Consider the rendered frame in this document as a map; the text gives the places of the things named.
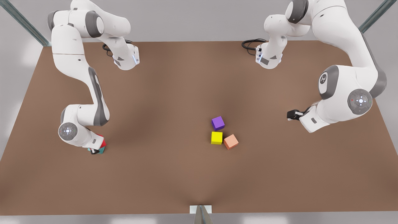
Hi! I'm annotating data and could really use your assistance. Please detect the black cable loop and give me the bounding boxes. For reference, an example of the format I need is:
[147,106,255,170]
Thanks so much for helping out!
[102,40,133,58]
[242,39,268,56]

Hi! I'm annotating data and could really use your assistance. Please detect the red wooden cube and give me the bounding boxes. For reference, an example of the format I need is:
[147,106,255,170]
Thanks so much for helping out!
[95,134,107,149]

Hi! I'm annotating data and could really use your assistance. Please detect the purple wooden cube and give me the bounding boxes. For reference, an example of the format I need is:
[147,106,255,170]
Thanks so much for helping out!
[211,116,225,131]

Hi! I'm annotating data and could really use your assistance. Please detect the orange wooden cube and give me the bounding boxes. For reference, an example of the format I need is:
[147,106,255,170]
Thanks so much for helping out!
[223,134,239,150]

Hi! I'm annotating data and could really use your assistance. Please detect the silver frame post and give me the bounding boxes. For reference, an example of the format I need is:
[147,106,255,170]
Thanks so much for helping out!
[358,0,397,33]
[190,205,214,224]
[0,0,51,47]

